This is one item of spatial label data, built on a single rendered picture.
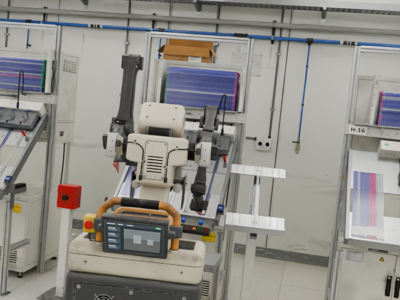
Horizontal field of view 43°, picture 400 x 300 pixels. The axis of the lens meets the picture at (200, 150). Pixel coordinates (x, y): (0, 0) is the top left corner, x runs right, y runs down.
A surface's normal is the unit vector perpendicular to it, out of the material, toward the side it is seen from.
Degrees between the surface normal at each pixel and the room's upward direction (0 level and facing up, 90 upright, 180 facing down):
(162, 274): 90
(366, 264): 90
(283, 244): 90
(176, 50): 80
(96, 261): 90
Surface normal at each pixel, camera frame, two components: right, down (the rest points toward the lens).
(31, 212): 0.97, 0.11
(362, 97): -0.21, 0.05
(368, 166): -0.07, -0.67
